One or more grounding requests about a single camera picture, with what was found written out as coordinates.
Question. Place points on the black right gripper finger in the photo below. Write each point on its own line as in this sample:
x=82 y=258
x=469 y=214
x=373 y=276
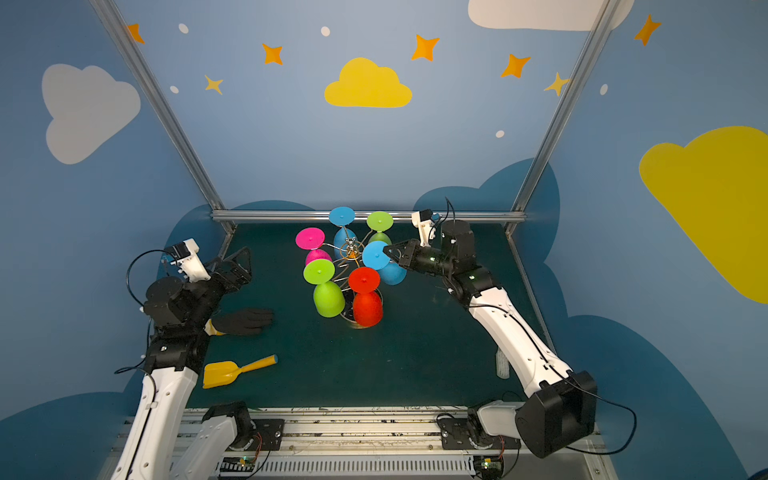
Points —
x=394 y=256
x=401 y=248

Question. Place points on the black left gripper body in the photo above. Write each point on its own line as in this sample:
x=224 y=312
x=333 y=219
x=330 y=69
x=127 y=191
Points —
x=226 y=274

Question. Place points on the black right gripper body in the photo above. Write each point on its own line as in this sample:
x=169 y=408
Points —
x=409 y=254

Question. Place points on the blue wine glass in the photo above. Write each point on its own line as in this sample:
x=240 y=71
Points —
x=375 y=258
x=342 y=217

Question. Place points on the red wine glass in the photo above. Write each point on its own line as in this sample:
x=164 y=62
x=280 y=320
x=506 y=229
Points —
x=367 y=303

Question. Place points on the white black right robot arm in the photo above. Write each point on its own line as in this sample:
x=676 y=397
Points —
x=560 y=408

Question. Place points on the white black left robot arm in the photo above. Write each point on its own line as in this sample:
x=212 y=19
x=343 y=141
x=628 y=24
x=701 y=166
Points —
x=180 y=307

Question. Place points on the back green wine glass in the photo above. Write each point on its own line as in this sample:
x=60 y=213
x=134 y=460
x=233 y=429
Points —
x=379 y=222

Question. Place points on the green wine glass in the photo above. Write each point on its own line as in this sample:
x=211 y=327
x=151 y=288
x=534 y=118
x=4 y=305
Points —
x=379 y=222
x=327 y=295

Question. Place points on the pink wine glass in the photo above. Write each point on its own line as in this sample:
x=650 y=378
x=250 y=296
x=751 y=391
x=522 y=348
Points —
x=312 y=239

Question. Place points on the front green wine glass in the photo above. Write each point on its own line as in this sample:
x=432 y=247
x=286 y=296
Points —
x=327 y=295

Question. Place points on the black glove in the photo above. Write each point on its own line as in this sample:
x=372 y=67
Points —
x=245 y=322

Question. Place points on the yellow plastic scoop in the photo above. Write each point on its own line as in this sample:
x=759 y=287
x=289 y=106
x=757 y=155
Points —
x=224 y=373

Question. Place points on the white cleaning brush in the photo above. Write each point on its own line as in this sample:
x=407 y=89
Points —
x=502 y=365

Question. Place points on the left green circuit board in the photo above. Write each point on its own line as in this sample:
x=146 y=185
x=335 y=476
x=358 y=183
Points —
x=237 y=467

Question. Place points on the green circuit board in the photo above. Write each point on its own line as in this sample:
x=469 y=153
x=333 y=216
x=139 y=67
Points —
x=237 y=467
x=488 y=468

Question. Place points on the right green circuit board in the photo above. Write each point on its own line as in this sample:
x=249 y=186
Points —
x=488 y=468

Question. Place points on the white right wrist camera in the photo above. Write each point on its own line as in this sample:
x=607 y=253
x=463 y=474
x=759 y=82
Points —
x=423 y=221

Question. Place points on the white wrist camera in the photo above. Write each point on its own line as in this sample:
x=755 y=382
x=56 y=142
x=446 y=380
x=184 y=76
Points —
x=184 y=256
x=423 y=221

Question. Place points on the gold wire glass rack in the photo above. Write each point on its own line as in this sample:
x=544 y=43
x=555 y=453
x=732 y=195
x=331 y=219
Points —
x=348 y=256

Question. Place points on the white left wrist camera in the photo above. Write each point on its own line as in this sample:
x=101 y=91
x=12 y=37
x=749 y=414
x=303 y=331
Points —
x=184 y=256

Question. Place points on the left aluminium corner post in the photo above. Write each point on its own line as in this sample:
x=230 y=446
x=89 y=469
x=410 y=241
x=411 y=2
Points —
x=113 y=22

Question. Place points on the aluminium corner post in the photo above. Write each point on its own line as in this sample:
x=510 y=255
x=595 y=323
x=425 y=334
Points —
x=113 y=22
x=583 y=68

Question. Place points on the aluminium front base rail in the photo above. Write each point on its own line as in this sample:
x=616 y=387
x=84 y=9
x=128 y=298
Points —
x=399 y=443

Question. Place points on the right aluminium corner post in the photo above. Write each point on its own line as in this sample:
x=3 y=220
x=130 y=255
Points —
x=583 y=68

